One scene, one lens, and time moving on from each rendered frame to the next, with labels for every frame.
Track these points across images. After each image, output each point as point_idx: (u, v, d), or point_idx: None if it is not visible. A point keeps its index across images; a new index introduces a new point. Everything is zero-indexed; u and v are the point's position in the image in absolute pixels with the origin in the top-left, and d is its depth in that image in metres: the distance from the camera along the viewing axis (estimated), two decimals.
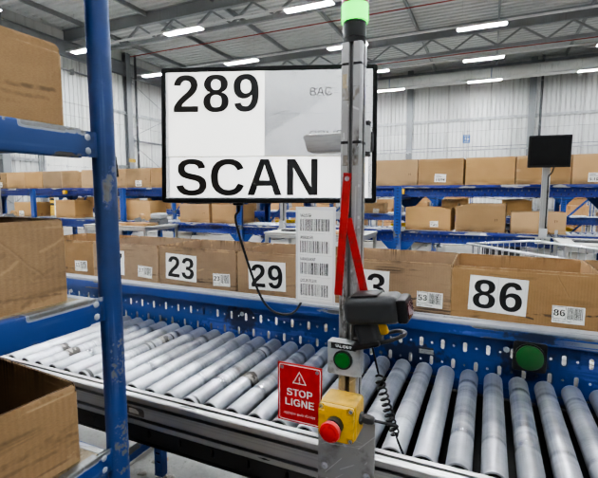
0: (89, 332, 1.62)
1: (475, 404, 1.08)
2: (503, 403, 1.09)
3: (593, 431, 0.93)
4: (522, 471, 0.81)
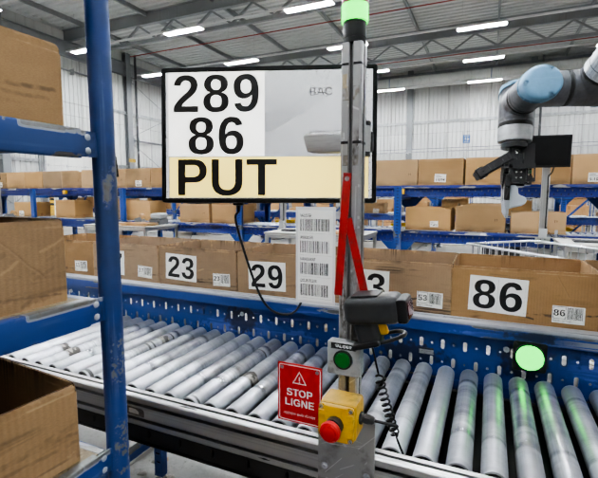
0: (89, 332, 1.62)
1: (475, 404, 1.08)
2: (503, 403, 1.09)
3: (593, 431, 0.93)
4: (522, 471, 0.81)
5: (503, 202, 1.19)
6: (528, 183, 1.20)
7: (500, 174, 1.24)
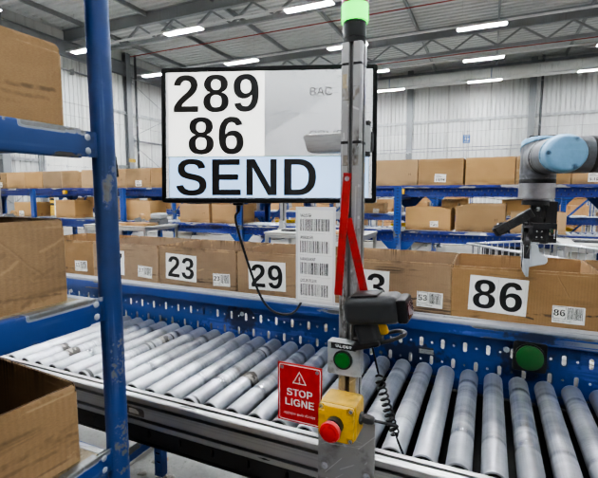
0: (89, 332, 1.62)
1: (475, 404, 1.08)
2: (503, 403, 1.09)
3: (593, 431, 0.93)
4: (522, 471, 0.81)
5: (523, 261, 1.17)
6: None
7: (521, 228, 1.22)
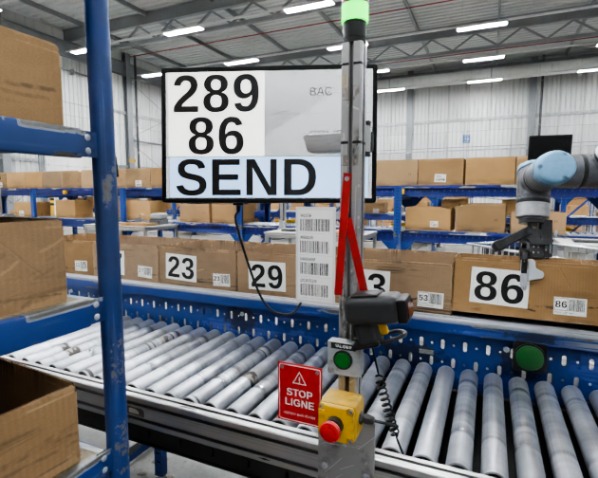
0: (89, 332, 1.62)
1: (475, 404, 1.08)
2: (503, 403, 1.09)
3: (593, 431, 0.93)
4: (522, 471, 0.81)
5: (520, 275, 1.23)
6: (546, 258, 1.24)
7: None
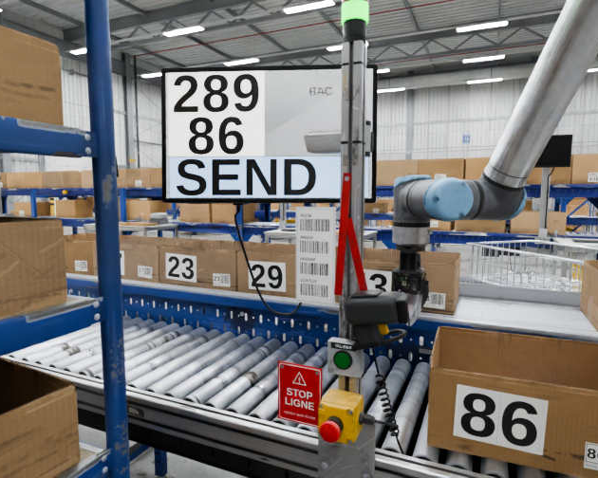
0: (89, 332, 1.62)
1: None
2: None
3: None
4: (524, 470, 0.81)
5: None
6: (409, 292, 1.03)
7: None
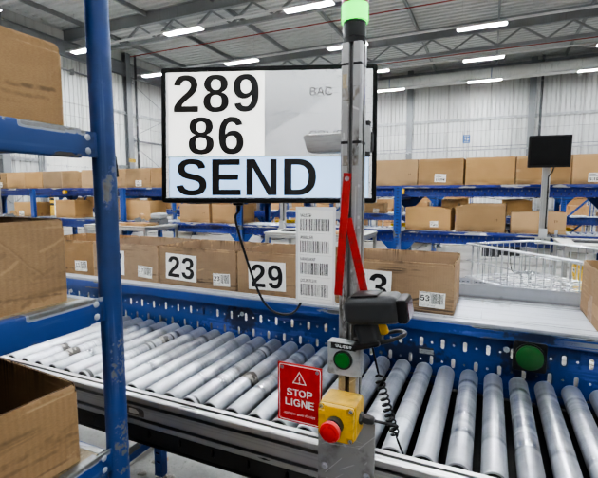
0: (89, 332, 1.62)
1: (474, 403, 1.08)
2: None
3: None
4: (529, 469, 0.80)
5: None
6: None
7: None
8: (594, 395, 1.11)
